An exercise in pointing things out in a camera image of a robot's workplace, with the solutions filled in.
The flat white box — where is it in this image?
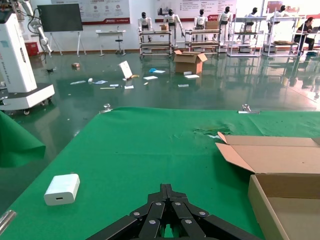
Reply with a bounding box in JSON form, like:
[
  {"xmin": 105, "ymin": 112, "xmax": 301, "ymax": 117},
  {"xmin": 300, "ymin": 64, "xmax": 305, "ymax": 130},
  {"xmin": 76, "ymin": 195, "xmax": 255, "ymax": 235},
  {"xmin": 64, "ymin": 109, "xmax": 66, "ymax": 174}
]
[{"xmin": 183, "ymin": 71, "xmax": 201, "ymax": 80}]

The silver metal bar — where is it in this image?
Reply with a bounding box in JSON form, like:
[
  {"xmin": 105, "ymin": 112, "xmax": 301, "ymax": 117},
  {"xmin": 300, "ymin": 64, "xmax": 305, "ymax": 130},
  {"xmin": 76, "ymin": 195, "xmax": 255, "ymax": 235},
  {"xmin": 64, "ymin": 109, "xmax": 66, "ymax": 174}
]
[{"xmin": 0, "ymin": 209, "xmax": 17, "ymax": 230}]

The seated person in black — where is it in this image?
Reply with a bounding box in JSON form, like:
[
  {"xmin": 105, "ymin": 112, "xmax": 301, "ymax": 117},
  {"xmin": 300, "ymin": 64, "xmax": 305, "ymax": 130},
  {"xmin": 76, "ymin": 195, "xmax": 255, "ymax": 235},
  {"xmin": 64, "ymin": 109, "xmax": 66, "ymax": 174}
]
[{"xmin": 293, "ymin": 16, "xmax": 316, "ymax": 56}]

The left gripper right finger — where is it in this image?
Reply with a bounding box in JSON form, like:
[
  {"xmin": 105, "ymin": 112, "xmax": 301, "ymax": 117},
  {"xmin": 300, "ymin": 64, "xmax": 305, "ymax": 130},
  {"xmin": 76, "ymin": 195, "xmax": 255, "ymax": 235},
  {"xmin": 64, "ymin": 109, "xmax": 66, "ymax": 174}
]
[{"xmin": 166, "ymin": 183, "xmax": 263, "ymax": 240}]

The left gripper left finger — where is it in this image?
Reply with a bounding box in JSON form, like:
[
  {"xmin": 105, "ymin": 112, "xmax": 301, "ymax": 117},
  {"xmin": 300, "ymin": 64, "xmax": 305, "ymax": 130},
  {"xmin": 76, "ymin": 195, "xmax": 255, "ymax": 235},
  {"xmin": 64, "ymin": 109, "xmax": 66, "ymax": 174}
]
[{"xmin": 86, "ymin": 183, "xmax": 168, "ymax": 240}]

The green table cloth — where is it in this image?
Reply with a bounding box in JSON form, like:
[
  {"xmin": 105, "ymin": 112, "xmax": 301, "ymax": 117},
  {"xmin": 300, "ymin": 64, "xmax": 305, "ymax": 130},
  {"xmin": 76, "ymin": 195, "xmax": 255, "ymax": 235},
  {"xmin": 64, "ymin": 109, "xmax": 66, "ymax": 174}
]
[{"xmin": 0, "ymin": 106, "xmax": 320, "ymax": 240}]

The black stool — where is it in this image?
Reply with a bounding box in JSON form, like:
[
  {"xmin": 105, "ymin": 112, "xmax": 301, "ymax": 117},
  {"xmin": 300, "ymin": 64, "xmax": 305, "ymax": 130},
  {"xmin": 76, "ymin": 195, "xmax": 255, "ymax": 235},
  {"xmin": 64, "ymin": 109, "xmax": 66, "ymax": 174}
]
[{"xmin": 114, "ymin": 37, "xmax": 127, "ymax": 56}]

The red cabinet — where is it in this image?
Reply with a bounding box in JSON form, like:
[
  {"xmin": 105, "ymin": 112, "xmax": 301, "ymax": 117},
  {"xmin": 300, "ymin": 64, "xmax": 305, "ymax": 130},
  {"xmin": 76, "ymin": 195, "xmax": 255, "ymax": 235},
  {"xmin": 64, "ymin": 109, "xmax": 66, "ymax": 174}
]
[{"xmin": 24, "ymin": 41, "xmax": 40, "ymax": 57}]

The open cardboard box with hole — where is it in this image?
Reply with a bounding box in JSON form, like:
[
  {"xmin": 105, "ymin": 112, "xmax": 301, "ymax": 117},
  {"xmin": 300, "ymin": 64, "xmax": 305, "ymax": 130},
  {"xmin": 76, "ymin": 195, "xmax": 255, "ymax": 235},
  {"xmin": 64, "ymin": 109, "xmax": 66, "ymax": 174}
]
[{"xmin": 215, "ymin": 131, "xmax": 320, "ymax": 240}]

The silver binder clip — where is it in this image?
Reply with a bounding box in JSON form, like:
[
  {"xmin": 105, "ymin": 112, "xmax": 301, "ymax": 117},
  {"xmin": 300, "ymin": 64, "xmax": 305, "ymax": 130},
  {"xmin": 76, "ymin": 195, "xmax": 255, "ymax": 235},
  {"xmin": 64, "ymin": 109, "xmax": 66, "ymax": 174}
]
[
  {"xmin": 98, "ymin": 102, "xmax": 115, "ymax": 115},
  {"xmin": 237, "ymin": 103, "xmax": 261, "ymax": 115}
]

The white wheeled robot pedestal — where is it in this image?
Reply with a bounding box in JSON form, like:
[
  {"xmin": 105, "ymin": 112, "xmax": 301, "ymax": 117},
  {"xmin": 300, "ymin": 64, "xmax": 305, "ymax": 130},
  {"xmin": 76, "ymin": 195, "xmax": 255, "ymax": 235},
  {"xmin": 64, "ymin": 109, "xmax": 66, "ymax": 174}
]
[{"xmin": 0, "ymin": 11, "xmax": 56, "ymax": 116}]

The white paper bag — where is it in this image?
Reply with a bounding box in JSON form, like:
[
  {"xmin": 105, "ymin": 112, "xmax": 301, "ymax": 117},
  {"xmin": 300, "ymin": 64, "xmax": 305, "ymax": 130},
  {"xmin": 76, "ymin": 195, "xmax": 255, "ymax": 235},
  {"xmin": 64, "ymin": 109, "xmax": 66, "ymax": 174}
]
[{"xmin": 117, "ymin": 60, "xmax": 134, "ymax": 80}]

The metal shelf rack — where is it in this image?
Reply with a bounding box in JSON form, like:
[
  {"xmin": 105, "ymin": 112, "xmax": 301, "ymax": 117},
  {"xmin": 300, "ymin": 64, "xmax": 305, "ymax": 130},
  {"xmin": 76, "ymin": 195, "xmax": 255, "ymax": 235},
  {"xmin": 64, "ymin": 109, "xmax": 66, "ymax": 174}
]
[
  {"xmin": 138, "ymin": 29, "xmax": 174, "ymax": 57},
  {"xmin": 184, "ymin": 28, "xmax": 223, "ymax": 55}
]

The black screen on stand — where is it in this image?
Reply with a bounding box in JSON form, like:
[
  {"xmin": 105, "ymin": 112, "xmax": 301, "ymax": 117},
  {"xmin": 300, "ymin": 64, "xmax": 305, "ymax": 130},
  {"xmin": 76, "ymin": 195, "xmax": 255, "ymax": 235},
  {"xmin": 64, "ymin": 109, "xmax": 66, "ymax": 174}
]
[{"xmin": 36, "ymin": 2, "xmax": 88, "ymax": 57}]

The large open cardboard carton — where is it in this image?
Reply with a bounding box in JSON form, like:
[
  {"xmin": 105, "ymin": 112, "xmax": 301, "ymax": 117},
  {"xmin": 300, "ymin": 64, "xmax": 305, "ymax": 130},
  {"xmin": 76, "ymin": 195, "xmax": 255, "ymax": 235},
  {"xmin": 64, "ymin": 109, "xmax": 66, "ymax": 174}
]
[{"xmin": 172, "ymin": 49, "xmax": 209, "ymax": 75}]

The white narrow table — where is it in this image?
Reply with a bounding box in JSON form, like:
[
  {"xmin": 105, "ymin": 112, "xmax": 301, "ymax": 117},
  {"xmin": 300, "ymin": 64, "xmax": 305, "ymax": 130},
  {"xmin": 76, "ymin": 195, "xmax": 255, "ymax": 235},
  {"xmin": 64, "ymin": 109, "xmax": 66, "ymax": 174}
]
[{"xmin": 95, "ymin": 29, "xmax": 127, "ymax": 58}]

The closed cardboard box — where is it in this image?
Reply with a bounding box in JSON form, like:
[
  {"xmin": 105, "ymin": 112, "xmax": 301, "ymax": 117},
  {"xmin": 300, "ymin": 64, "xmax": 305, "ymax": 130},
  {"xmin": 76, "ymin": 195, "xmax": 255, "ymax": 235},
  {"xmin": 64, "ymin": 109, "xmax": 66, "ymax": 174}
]
[{"xmin": 204, "ymin": 20, "xmax": 220, "ymax": 31}]

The white black humanoid robot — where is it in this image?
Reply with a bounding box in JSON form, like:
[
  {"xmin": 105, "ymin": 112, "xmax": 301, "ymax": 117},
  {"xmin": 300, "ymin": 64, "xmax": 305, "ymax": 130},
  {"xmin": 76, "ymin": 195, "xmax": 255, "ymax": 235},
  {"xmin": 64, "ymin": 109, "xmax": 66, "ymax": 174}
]
[
  {"xmin": 163, "ymin": 8, "xmax": 186, "ymax": 48},
  {"xmin": 193, "ymin": 8, "xmax": 210, "ymax": 41},
  {"xmin": 137, "ymin": 11, "xmax": 153, "ymax": 43},
  {"xmin": 244, "ymin": 7, "xmax": 261, "ymax": 31},
  {"xmin": 274, "ymin": 4, "xmax": 289, "ymax": 26},
  {"xmin": 216, "ymin": 6, "xmax": 234, "ymax": 42}
]

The hanging green cloth sheet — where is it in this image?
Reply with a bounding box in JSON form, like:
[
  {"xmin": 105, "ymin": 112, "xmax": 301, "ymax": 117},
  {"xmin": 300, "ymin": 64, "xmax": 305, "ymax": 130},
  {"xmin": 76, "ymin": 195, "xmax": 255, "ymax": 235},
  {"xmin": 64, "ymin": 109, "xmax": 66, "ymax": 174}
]
[{"xmin": 0, "ymin": 109, "xmax": 47, "ymax": 169}]

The white USB charger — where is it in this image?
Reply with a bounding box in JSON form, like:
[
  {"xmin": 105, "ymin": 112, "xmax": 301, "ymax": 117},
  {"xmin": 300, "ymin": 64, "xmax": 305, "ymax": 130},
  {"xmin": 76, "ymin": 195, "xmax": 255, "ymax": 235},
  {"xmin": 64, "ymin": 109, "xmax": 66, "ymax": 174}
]
[{"xmin": 43, "ymin": 173, "xmax": 81, "ymax": 207}]

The white red wall poster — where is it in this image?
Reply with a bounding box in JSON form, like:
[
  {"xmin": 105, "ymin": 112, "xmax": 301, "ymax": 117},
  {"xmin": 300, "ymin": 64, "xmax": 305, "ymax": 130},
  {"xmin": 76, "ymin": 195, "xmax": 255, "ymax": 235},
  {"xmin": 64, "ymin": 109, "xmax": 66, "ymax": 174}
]
[
  {"xmin": 50, "ymin": 0, "xmax": 131, "ymax": 25},
  {"xmin": 154, "ymin": 0, "xmax": 238, "ymax": 24}
]

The white frame shelf rack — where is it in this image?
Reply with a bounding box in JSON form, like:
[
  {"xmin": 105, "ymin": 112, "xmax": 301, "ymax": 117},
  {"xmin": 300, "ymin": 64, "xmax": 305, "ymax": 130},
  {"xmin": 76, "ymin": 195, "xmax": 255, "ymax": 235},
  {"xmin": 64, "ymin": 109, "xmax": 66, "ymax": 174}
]
[
  {"xmin": 261, "ymin": 14, "xmax": 301, "ymax": 57},
  {"xmin": 226, "ymin": 15, "xmax": 266, "ymax": 58}
]

